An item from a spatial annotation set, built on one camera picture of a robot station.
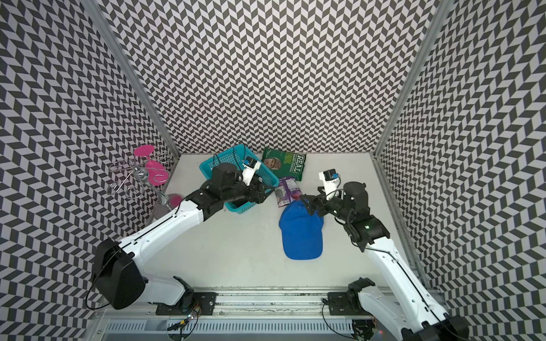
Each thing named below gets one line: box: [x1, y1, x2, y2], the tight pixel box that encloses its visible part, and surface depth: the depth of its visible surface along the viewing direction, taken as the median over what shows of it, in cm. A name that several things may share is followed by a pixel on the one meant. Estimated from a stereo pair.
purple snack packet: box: [274, 176, 303, 209], surface depth 103 cm
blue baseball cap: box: [279, 199, 324, 261], surface depth 88 cm
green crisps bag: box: [261, 147, 307, 182], surface depth 114 cm
